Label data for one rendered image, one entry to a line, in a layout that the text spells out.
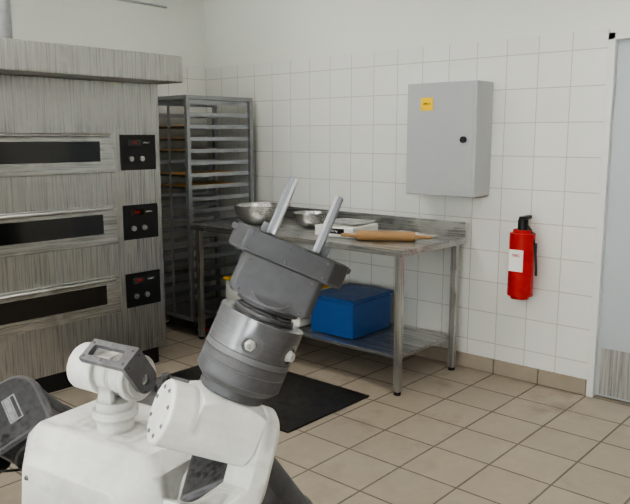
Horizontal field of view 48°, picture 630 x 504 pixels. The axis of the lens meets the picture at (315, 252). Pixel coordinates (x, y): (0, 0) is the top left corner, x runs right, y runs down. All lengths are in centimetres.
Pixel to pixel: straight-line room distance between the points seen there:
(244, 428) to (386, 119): 441
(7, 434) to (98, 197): 343
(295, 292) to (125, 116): 399
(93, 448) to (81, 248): 353
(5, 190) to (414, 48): 269
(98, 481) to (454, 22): 416
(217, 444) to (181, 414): 5
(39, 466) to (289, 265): 52
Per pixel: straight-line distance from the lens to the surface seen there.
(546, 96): 447
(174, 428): 70
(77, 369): 104
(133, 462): 97
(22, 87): 432
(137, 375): 98
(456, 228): 467
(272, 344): 68
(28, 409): 118
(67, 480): 103
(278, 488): 93
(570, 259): 445
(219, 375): 69
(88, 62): 427
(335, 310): 462
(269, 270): 69
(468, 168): 446
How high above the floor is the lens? 152
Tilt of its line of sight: 9 degrees down
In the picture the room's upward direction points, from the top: straight up
